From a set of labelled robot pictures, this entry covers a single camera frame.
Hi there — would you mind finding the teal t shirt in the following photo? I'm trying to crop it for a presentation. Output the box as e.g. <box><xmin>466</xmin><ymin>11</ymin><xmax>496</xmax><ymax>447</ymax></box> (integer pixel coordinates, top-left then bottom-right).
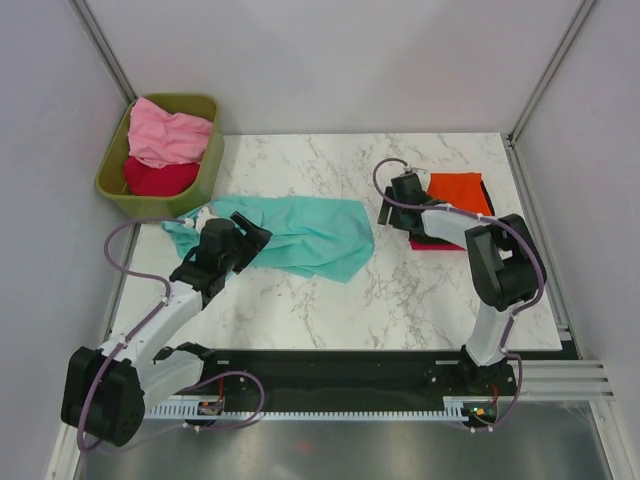
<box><xmin>160</xmin><ymin>194</ymin><xmax>376</xmax><ymax>285</ymax></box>

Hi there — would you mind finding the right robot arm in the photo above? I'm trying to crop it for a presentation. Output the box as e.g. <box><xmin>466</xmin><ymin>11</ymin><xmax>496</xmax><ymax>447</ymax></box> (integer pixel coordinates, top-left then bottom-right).
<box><xmin>378</xmin><ymin>172</ymin><xmax>546</xmax><ymax>394</ymax></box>

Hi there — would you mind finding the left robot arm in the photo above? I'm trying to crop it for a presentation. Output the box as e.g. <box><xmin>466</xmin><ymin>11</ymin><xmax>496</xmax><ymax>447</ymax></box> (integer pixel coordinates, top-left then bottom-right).
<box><xmin>61</xmin><ymin>212</ymin><xmax>272</xmax><ymax>453</ymax></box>

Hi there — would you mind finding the magenta folded t shirt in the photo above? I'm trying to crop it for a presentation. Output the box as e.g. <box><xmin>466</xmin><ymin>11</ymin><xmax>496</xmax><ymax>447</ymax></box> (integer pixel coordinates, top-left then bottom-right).
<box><xmin>409</xmin><ymin>240</ymin><xmax>465</xmax><ymax>251</ymax></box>

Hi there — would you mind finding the orange folded t shirt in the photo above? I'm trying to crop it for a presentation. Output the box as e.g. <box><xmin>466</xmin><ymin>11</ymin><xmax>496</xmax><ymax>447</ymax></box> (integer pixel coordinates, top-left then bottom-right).
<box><xmin>426</xmin><ymin>172</ymin><xmax>485</xmax><ymax>215</ymax></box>

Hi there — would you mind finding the black folded t shirt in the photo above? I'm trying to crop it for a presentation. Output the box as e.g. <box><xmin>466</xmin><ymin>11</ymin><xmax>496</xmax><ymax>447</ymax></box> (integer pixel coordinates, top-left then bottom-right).
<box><xmin>479</xmin><ymin>181</ymin><xmax>496</xmax><ymax>216</ymax></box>

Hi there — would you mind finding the red t shirt in bin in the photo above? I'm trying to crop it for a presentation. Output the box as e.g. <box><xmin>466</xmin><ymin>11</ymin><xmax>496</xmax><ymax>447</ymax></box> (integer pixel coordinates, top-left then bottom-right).
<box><xmin>123</xmin><ymin>157</ymin><xmax>200</xmax><ymax>197</ymax></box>

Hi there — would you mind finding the olive green plastic bin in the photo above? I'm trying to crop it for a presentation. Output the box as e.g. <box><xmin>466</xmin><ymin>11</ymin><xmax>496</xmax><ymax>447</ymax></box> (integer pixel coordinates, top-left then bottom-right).
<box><xmin>95</xmin><ymin>93</ymin><xmax>224</xmax><ymax>219</ymax></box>

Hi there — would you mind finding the pink t shirt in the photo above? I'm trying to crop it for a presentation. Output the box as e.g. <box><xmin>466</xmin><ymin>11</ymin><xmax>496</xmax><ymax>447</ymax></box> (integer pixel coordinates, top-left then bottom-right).
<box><xmin>127</xmin><ymin>98</ymin><xmax>213</xmax><ymax>169</ymax></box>

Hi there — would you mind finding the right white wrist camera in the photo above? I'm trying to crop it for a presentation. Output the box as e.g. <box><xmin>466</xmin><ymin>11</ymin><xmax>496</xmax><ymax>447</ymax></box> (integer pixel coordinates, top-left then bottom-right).
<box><xmin>403</xmin><ymin>164</ymin><xmax>431</xmax><ymax>184</ymax></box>

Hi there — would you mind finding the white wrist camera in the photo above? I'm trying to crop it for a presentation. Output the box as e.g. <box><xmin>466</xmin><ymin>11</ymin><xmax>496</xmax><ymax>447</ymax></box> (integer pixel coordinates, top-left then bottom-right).
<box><xmin>183</xmin><ymin>207</ymin><xmax>218</xmax><ymax>234</ymax></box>
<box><xmin>403</xmin><ymin>164</ymin><xmax>431</xmax><ymax>184</ymax></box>

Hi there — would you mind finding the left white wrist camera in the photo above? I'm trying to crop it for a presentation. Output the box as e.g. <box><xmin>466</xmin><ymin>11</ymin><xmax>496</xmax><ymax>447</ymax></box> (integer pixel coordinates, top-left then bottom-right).
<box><xmin>183</xmin><ymin>207</ymin><xmax>218</xmax><ymax>234</ymax></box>

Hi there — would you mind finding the right aluminium frame post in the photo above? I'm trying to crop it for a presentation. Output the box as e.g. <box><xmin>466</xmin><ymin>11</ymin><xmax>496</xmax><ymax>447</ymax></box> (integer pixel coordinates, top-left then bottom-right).
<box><xmin>505</xmin><ymin>0</ymin><xmax>600</xmax><ymax>146</ymax></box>

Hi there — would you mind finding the aluminium frame post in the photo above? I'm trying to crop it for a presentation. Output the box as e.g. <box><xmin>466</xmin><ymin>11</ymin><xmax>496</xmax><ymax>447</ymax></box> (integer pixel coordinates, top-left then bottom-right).
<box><xmin>68</xmin><ymin>0</ymin><xmax>137</xmax><ymax>103</ymax></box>
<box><xmin>505</xmin><ymin>0</ymin><xmax>600</xmax><ymax>146</ymax></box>

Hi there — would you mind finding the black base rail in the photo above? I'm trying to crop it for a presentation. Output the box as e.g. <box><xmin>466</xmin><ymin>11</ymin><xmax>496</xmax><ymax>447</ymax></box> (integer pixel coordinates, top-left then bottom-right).
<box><xmin>174</xmin><ymin>347</ymin><xmax>574</xmax><ymax>412</ymax></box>

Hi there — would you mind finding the white slotted cable duct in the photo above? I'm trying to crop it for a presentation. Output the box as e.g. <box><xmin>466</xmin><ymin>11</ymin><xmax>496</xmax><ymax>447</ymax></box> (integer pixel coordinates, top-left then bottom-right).
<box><xmin>144</xmin><ymin>396</ymin><xmax>499</xmax><ymax>423</ymax></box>

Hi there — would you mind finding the left aluminium frame post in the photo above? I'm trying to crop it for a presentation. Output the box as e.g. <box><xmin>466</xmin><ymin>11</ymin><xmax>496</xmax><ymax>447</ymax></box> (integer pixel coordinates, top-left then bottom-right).
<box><xmin>68</xmin><ymin>0</ymin><xmax>137</xmax><ymax>103</ymax></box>

